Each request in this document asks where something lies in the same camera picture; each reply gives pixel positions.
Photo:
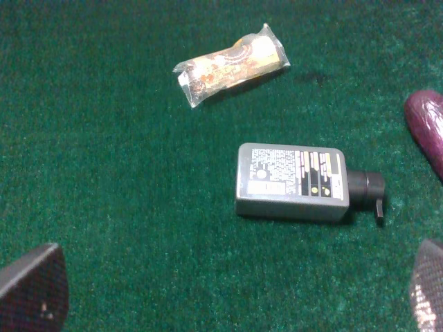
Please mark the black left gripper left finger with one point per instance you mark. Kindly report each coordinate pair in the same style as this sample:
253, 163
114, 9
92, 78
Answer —
35, 291

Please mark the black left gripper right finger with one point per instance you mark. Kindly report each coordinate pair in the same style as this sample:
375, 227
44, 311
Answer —
426, 286

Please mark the grey pump bottle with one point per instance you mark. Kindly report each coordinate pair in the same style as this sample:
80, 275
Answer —
303, 183

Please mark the green velvet table cloth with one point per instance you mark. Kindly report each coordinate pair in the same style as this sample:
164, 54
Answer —
102, 153

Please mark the purple white eggplant toy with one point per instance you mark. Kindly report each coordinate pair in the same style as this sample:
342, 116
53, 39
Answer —
423, 114

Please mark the clear wrapped snack bar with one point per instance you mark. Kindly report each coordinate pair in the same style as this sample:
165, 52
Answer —
252, 56

